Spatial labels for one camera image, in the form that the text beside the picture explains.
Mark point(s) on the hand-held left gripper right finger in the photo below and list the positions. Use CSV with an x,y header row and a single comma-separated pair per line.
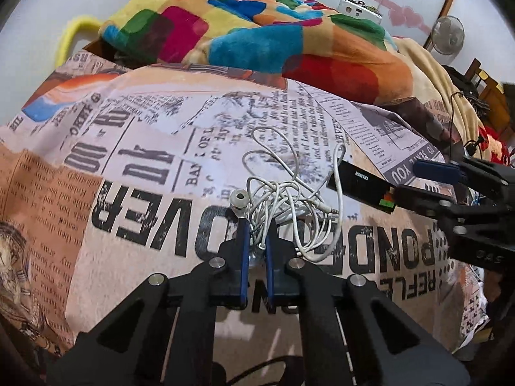
x,y
270,261

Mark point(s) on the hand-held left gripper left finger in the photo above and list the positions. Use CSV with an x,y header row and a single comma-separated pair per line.
x,y
242,257

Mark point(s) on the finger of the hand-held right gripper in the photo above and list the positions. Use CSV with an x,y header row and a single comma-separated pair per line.
x,y
438,171
422,201

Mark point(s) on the black box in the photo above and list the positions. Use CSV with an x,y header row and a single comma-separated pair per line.
x,y
358,183

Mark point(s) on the white earphones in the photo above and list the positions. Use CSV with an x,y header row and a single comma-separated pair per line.
x,y
281,193

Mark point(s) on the red plush toy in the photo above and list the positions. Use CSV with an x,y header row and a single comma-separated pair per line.
x,y
497,144

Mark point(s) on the beige blanket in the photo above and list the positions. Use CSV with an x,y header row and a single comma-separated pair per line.
x,y
434,80

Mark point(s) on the dark cloth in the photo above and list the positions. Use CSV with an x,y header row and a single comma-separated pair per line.
x,y
460,80

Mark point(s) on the wooden chair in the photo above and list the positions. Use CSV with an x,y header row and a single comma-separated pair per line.
x,y
493,92

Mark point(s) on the white electric fan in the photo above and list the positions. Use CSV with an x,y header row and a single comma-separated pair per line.
x,y
448,34

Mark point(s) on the newspaper print bed sheet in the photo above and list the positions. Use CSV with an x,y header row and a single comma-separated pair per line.
x,y
141,161

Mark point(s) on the pink heart garland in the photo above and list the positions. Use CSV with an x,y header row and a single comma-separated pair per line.
x,y
402,16

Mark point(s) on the white box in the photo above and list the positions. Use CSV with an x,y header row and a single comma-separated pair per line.
x,y
358,8

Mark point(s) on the multicoloured fleece blanket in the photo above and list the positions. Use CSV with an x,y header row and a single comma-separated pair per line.
x,y
249,40

